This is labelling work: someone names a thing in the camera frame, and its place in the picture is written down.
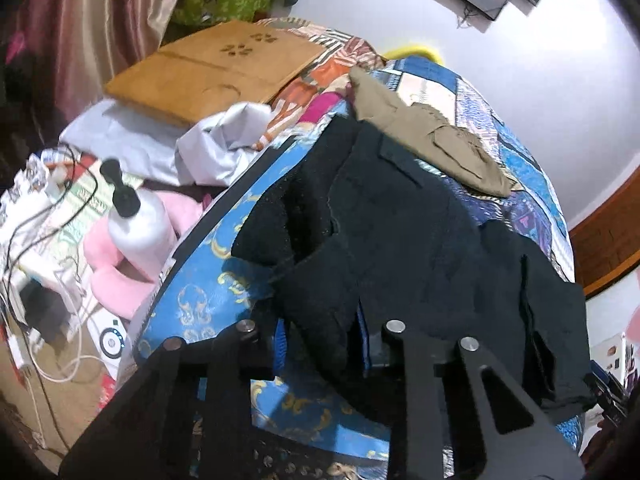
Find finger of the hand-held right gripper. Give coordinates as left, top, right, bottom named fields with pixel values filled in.
left=589, top=359, right=632, bottom=423

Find pink neck pillow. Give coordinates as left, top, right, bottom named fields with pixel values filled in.
left=82, top=190, right=212, bottom=322

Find blue gold patterned bed sheet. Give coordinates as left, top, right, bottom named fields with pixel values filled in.
left=132, top=134, right=586, bottom=480

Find black pants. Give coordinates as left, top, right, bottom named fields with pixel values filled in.
left=231, top=115, right=597, bottom=427

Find wooden door frame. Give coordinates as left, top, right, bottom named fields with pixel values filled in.
left=569, top=166, right=640, bottom=299

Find orange striped patchwork cloth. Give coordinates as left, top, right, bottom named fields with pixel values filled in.
left=252, top=16, right=388, bottom=152

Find white cable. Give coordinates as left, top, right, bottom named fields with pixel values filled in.
left=19, top=280, right=103, bottom=385

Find black power adapter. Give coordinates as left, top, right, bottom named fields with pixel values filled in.
left=19, top=279, right=69, bottom=342

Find pink bow wall decal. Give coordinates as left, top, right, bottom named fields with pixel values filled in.
left=622, top=307, right=640, bottom=343

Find white pump bottle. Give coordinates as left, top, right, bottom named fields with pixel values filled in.
left=99, top=158, right=180, bottom=282

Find white cloth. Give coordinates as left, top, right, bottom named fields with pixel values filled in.
left=59, top=98, right=274, bottom=189

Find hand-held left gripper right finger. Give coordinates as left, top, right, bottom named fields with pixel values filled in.
left=356, top=305, right=586, bottom=480

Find white round device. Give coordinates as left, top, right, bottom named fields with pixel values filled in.
left=87, top=311, right=132, bottom=362

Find yellow pillow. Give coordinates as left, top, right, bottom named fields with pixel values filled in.
left=384, top=42, right=446, bottom=66

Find brown cardboard lap desk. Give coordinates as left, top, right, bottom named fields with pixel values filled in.
left=104, top=20, right=341, bottom=129

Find green patterned box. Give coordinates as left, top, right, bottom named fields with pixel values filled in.
left=171, top=0, right=274, bottom=29

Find white chargers and cables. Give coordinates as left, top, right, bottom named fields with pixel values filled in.
left=0, top=144, right=102, bottom=321

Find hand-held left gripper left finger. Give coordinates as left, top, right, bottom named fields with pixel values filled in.
left=57, top=317, right=289, bottom=480

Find black monitor cable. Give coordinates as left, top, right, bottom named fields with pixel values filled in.
left=457, top=2, right=489, bottom=29

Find olive green pants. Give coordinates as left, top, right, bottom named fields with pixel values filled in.
left=348, top=66, right=512, bottom=199

